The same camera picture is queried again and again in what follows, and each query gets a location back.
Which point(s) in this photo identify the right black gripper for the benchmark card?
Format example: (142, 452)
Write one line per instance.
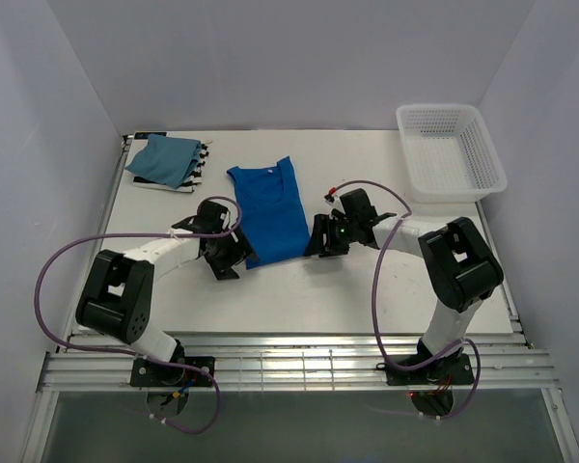
(323, 225)

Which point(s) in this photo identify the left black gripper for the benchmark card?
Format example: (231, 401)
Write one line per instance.
(240, 251)

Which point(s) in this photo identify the royal blue tank top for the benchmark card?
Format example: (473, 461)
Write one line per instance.
(273, 217)

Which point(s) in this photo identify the black white striped tank top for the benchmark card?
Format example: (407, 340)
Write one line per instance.
(189, 183)

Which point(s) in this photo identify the light blue tank top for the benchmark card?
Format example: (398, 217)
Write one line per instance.
(165, 160)

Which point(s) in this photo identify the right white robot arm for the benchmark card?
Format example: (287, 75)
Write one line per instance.
(462, 270)

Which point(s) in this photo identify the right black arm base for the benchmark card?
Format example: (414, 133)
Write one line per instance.
(452, 371)

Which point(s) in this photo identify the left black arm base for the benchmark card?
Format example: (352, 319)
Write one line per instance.
(145, 374)

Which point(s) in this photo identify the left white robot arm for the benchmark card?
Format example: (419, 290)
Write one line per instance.
(116, 300)

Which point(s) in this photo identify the white plastic basket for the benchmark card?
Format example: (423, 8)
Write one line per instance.
(449, 154)

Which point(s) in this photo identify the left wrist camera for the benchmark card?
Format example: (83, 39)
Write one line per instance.
(210, 218)

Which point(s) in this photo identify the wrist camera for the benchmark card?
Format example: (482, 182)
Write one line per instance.
(210, 218)
(357, 212)

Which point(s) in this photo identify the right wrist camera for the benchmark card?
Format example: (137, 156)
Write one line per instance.
(357, 212)

